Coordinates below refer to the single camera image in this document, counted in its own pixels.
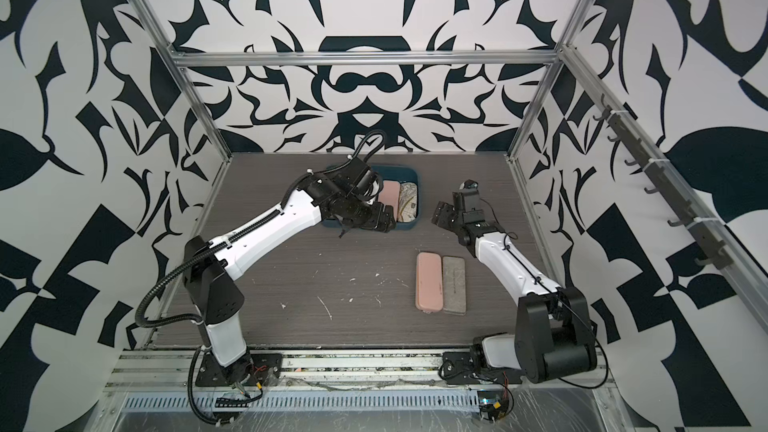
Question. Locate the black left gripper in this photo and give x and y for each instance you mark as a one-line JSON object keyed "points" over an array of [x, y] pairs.
{"points": [[373, 223]]}

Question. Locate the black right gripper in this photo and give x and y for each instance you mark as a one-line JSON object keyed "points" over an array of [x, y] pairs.
{"points": [[442, 212]]}

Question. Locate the pink glasses case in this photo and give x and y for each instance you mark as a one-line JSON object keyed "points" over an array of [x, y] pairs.
{"points": [[390, 195], [429, 297]]}

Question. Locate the map print glasses case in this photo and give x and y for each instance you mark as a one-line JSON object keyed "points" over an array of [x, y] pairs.
{"points": [[408, 202]]}

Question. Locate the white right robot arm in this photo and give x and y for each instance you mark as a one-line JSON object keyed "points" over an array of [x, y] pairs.
{"points": [[553, 337]]}

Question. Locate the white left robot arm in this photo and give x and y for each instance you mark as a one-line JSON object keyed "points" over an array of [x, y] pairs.
{"points": [[211, 283]]}

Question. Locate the grey felt flat glasses case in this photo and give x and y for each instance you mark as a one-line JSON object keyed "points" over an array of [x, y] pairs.
{"points": [[454, 285]]}

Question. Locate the teal plastic storage box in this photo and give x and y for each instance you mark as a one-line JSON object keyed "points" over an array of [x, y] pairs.
{"points": [[387, 172]]}

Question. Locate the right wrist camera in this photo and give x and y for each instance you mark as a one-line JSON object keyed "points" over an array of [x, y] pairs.
{"points": [[469, 187]]}

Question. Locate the aluminium frame back crossbar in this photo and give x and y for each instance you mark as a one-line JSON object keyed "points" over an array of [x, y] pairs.
{"points": [[362, 58]]}

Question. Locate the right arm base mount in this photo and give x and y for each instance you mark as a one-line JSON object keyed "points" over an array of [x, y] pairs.
{"points": [[459, 368]]}

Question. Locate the white slotted cable duct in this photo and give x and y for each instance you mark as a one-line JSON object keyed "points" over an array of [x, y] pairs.
{"points": [[351, 400]]}

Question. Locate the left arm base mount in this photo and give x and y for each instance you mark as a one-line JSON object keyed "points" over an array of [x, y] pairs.
{"points": [[253, 368]]}

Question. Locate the aluminium frame corner post left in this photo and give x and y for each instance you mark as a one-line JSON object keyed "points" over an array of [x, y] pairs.
{"points": [[167, 52]]}

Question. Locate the aluminium frame corner post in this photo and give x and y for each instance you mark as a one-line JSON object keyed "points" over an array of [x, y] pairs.
{"points": [[572, 27], [167, 52]]}

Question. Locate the black wall hook rack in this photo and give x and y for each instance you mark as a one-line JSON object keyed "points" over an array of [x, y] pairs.
{"points": [[670, 185]]}

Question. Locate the aluminium frame corner post right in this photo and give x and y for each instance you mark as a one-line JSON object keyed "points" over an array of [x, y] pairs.
{"points": [[572, 27]]}

